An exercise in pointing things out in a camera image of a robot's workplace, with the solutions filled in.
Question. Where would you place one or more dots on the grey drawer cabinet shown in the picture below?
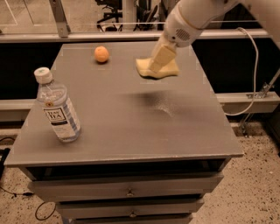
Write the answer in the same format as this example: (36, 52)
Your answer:
(148, 151)

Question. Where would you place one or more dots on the metal window rail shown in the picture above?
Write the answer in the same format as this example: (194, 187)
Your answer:
(105, 36)

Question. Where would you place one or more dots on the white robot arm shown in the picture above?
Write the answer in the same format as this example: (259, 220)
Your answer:
(265, 12)

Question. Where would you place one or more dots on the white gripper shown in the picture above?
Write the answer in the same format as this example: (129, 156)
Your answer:
(178, 29)

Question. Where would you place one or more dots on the yellow sponge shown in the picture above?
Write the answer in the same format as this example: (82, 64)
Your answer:
(147, 71)

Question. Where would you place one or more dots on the black office chair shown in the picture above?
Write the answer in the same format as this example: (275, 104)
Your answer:
(115, 7)

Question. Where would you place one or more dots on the clear tea bottle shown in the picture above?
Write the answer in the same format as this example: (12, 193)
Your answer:
(53, 98)

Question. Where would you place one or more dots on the orange fruit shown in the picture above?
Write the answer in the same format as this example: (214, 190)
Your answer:
(101, 54)

